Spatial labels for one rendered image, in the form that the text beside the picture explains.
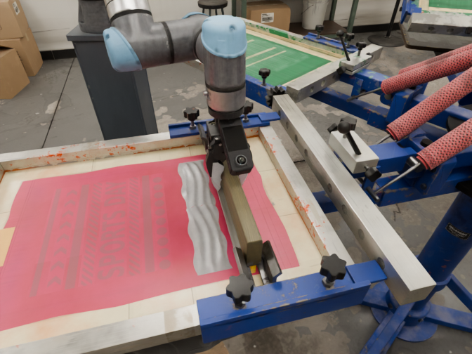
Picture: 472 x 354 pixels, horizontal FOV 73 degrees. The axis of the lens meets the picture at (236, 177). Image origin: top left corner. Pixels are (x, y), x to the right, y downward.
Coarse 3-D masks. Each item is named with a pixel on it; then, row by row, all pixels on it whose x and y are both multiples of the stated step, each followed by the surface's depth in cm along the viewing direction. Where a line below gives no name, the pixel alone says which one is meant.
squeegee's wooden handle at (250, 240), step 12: (228, 180) 68; (228, 192) 67; (240, 192) 65; (228, 204) 70; (240, 204) 63; (240, 216) 61; (252, 216) 61; (240, 228) 60; (252, 228) 58; (240, 240) 62; (252, 240) 56; (252, 252) 58; (252, 264) 61
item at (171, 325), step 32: (256, 128) 97; (0, 160) 84; (32, 160) 86; (64, 160) 88; (288, 160) 84; (288, 192) 80; (320, 224) 68; (128, 320) 53; (160, 320) 53; (192, 320) 53; (0, 352) 49; (32, 352) 49; (64, 352) 49; (96, 352) 50; (128, 352) 52
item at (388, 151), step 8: (384, 144) 81; (392, 144) 81; (376, 152) 79; (384, 152) 79; (392, 152) 79; (400, 152) 79; (384, 160) 77; (392, 160) 78; (400, 160) 78; (384, 168) 79; (392, 168) 80; (400, 168) 80; (360, 176) 79
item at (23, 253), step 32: (224, 224) 73; (256, 224) 73; (32, 256) 66; (192, 256) 66; (288, 256) 66; (0, 288) 61; (96, 288) 61; (128, 288) 61; (160, 288) 61; (0, 320) 56; (32, 320) 56
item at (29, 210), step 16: (176, 160) 90; (192, 160) 90; (64, 176) 85; (80, 176) 85; (96, 176) 85; (112, 176) 85; (128, 176) 85; (176, 176) 85; (256, 176) 85; (32, 192) 80; (48, 192) 80; (176, 192) 80; (256, 192) 80; (16, 208) 76; (32, 208) 76; (48, 208) 76; (176, 208) 76; (16, 224) 73; (32, 224) 73
